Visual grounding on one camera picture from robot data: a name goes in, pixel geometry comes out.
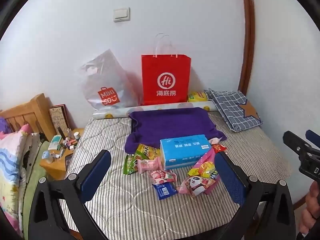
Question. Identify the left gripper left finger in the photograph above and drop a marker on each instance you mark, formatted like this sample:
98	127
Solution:
47	220

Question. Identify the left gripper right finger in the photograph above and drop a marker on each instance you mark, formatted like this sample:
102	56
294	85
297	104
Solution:
265	209

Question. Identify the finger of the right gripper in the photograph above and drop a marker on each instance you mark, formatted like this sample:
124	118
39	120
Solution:
313	137
297	144

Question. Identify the pink panda snack bag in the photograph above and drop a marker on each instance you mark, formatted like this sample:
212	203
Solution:
195	185

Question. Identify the pink yellow snack bag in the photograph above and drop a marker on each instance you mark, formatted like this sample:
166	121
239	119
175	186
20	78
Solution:
205	166

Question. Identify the red small snack packet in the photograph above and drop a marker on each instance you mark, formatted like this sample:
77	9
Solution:
219	148

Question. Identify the pink candy-shaped packet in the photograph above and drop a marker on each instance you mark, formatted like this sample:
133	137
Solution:
145	165

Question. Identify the yellow snack packet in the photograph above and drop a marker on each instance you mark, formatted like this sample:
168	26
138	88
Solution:
147	152
197	97

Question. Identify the dark blue snack packet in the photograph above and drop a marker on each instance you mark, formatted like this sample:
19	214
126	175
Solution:
165	190

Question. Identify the strawberry drink pouch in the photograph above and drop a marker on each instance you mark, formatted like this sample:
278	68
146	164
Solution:
158	177

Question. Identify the green snack packet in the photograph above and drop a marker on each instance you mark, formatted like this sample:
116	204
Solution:
131	164

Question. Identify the pink bear snack packet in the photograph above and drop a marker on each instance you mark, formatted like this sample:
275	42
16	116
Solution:
215	140

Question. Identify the wooden nightstand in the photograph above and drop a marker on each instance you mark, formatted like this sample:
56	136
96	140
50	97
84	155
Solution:
56	165

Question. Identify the striped mattress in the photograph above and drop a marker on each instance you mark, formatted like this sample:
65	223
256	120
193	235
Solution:
128	206

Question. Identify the grey plaid folded cloth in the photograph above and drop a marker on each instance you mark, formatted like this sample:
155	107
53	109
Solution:
236	110

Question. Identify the colourful striped pillow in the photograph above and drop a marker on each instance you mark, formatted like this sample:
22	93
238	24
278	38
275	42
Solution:
12	146

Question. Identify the framed picture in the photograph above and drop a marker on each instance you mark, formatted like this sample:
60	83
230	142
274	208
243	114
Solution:
59	117

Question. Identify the white patterned paper roll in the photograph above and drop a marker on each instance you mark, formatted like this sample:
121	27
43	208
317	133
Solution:
125	112

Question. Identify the blue tissue pack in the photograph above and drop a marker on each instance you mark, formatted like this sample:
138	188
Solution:
183	151

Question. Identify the yellow snack packet behind roll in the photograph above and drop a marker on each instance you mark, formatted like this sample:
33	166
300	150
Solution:
197	97

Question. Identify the purple towel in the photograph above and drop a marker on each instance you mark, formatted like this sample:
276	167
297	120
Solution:
149	127

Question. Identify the white Miniso plastic bag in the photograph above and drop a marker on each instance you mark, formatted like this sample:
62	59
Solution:
104	83

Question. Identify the red Haidilao paper bag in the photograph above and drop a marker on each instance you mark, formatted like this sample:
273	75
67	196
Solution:
165	77

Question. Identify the brown wooden door frame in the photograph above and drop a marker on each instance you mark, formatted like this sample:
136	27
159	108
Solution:
249	43

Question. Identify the wall light switch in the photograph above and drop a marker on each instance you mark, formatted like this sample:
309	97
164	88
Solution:
121	14

